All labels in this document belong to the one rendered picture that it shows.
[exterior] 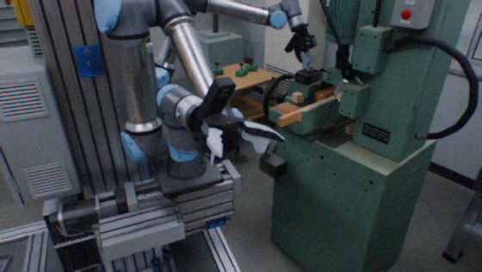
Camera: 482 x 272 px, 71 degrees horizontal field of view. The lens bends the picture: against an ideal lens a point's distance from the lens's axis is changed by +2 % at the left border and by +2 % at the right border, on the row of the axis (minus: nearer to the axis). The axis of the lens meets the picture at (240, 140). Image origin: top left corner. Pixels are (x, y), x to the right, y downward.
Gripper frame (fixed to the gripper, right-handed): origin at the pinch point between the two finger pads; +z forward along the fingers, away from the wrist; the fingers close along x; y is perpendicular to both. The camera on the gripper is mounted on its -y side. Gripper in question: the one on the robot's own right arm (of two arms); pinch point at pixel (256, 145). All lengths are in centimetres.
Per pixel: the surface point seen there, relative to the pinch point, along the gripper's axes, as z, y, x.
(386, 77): -24, 0, -83
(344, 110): -32, 15, -76
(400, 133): -13, 19, -87
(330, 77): -53, 8, -91
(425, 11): -14, -24, -76
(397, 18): -21, -21, -74
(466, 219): 4, 75, -156
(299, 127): -47, 27, -68
